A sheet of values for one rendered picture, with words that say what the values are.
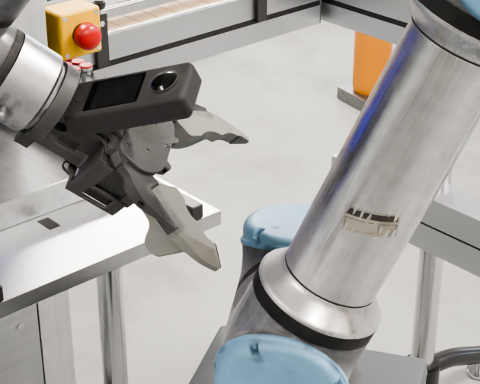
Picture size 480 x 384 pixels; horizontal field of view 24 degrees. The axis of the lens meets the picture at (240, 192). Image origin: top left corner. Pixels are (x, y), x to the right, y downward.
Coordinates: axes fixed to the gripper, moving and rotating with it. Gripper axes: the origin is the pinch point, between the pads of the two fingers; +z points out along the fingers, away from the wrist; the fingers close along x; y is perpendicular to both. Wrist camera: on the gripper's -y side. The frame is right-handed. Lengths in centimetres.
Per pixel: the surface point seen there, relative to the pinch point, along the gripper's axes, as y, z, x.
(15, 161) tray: 51, -6, -29
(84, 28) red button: 45, -5, -52
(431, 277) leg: 67, 87, -67
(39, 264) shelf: 35.2, -3.7, -6.0
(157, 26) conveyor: 57, 10, -73
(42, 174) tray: 47, -3, -26
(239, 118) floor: 186, 102, -192
